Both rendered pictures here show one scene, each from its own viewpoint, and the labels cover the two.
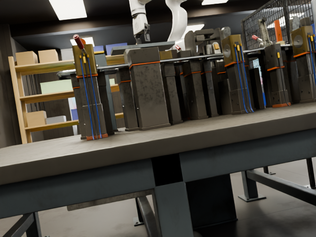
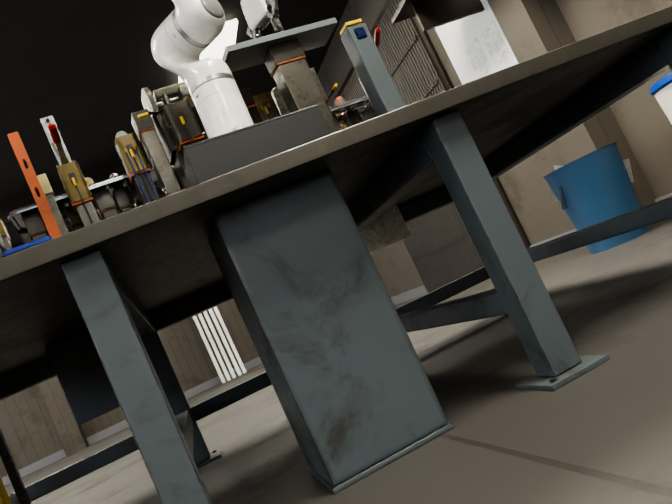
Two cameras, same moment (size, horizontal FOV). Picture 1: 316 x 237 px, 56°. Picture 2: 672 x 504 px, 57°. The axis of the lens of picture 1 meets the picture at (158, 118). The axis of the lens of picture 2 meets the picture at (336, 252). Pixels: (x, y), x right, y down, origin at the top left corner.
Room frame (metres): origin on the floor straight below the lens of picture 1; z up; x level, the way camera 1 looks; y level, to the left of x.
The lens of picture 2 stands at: (3.60, -0.33, 0.36)
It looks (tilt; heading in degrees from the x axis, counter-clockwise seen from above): 4 degrees up; 172
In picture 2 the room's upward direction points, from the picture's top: 25 degrees counter-clockwise
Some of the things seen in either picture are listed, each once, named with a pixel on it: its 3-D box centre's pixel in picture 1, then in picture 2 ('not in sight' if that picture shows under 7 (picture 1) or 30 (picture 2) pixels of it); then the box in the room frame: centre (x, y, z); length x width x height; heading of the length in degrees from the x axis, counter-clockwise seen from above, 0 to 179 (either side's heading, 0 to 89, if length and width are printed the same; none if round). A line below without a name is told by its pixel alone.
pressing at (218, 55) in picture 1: (201, 58); (222, 154); (1.48, -0.26, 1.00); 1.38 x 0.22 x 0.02; 104
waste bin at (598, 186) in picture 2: not in sight; (595, 198); (0.10, 1.68, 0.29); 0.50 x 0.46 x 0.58; 6
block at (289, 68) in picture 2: not in sight; (310, 113); (1.76, 0.03, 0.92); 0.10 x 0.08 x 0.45; 104
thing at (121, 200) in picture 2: (268, 80); (137, 230); (1.57, -0.61, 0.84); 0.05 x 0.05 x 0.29; 14
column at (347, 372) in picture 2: (200, 170); (320, 327); (2.04, -0.23, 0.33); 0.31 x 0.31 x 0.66; 9
